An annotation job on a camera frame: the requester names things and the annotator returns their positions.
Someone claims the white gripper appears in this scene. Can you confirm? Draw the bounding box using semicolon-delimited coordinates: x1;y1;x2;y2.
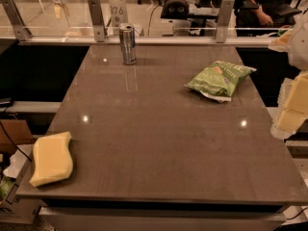
272;12;308;132

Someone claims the green jalapeno chip bag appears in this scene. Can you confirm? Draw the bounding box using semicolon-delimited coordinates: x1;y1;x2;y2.
185;61;256;103

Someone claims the yellow sponge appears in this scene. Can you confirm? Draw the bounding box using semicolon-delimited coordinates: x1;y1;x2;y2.
29;132;73;187

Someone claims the seated person in black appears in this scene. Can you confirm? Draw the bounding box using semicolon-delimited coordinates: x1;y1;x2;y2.
236;0;295;28

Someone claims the silver drink can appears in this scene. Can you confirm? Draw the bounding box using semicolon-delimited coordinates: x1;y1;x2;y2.
119;23;137;64

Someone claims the brown cardboard box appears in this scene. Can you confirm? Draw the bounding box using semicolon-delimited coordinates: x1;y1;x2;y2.
0;119;35;155

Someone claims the white box under table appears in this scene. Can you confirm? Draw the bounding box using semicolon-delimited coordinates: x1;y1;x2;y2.
0;161;40;224

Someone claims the right metal glass bracket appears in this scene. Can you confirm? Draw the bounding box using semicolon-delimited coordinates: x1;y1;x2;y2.
216;0;235;43

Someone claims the metal glass bracket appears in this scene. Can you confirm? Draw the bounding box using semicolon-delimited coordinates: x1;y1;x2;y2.
0;0;32;41
216;0;235;43
88;0;107;42

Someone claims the white numbered post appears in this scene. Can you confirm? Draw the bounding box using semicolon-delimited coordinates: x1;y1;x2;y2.
109;0;128;28

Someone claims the middle metal glass bracket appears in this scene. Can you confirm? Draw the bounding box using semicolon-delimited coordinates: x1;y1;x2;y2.
88;0;107;42

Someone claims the left metal glass bracket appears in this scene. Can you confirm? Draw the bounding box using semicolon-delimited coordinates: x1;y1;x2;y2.
0;0;32;41

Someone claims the black cable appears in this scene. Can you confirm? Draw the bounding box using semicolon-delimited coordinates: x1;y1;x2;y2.
0;120;33;163

